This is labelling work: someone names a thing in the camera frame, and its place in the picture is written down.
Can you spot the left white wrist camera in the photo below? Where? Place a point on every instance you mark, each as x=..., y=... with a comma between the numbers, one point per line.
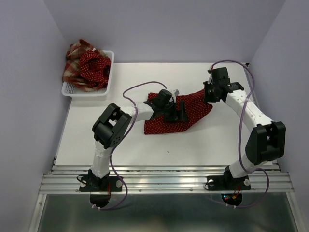
x=174, y=92

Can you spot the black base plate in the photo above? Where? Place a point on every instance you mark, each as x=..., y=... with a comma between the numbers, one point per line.
x=109, y=184
x=221, y=183

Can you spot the white plastic basket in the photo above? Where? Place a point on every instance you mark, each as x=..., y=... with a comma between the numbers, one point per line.
x=69, y=90

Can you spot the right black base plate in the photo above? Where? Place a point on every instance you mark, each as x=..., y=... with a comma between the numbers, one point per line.
x=221, y=183

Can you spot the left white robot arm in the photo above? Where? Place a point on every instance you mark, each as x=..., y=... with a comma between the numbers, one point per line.
x=115, y=122

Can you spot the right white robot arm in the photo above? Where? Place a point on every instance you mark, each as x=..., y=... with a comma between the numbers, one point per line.
x=267, y=137

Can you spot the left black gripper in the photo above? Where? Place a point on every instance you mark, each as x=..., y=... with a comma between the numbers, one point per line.
x=177, y=115

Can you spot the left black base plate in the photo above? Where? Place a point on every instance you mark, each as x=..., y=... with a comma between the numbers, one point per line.
x=109, y=184

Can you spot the aluminium rail frame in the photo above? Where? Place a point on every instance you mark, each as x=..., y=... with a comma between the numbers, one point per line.
x=165, y=174

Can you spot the red beige plaid skirt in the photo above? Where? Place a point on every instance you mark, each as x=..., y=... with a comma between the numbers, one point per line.
x=71, y=72

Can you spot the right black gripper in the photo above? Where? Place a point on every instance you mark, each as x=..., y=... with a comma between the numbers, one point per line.
x=206, y=98

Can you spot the red polka dot skirt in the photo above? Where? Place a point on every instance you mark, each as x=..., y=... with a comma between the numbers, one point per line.
x=95, y=69
x=189, y=110

